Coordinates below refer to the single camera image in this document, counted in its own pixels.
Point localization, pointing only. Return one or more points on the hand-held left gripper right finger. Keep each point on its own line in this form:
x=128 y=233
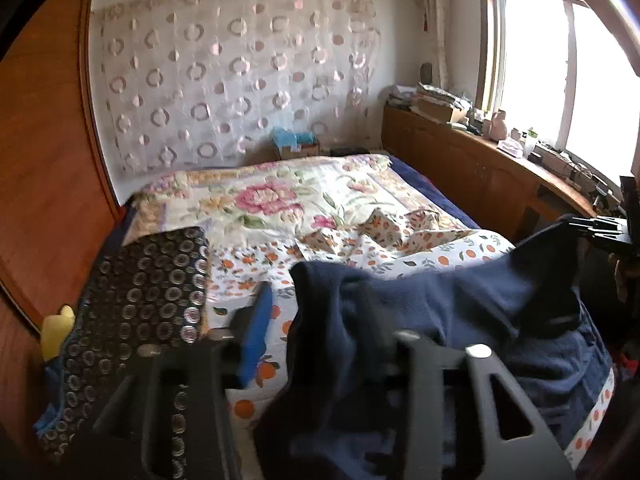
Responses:
x=435 y=360

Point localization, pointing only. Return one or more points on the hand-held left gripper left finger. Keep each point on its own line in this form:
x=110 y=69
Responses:
x=257 y=330

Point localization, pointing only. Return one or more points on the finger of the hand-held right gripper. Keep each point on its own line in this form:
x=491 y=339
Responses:
x=605 y=235

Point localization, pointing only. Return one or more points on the navy printed t-shirt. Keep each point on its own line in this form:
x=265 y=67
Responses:
x=450 y=300

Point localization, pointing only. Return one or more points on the orange fruit print sheet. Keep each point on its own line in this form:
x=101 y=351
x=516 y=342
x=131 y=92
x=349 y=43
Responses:
x=450 y=255

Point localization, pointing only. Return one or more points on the white bottle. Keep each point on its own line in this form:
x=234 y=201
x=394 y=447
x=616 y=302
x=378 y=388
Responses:
x=530 y=145

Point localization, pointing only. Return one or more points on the dark circle-patterned cloth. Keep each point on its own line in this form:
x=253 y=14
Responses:
x=150 y=270

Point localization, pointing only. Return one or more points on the pink tissue pack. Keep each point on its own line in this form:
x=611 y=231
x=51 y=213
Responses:
x=510 y=145

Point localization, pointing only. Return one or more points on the blue jeans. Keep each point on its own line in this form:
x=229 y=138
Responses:
x=575 y=365

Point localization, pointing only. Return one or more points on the floral blanket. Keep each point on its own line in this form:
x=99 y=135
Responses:
x=260 y=195

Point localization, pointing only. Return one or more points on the pink figurine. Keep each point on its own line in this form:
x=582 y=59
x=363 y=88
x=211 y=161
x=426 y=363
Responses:
x=498 y=127

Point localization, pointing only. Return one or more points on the wooden window cabinet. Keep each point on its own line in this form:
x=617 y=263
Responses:
x=465 y=170

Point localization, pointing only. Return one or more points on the window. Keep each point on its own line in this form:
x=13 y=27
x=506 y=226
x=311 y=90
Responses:
x=550 y=60

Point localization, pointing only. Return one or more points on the navy blanket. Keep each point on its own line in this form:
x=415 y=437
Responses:
x=430 y=185

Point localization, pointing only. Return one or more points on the cardboard box with blue bag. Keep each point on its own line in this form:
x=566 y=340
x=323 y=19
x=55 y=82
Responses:
x=295 y=147

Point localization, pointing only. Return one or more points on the yellow soft object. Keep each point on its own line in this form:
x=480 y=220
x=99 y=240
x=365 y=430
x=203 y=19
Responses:
x=57 y=332

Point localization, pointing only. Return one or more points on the brown cardboard box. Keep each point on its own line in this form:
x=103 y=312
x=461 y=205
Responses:
x=440 y=110

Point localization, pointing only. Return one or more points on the circle-patterned sheer curtain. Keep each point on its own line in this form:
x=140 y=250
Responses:
x=225 y=85

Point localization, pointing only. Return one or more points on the patterned window curtain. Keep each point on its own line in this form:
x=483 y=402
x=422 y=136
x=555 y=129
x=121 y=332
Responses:
x=435 y=20

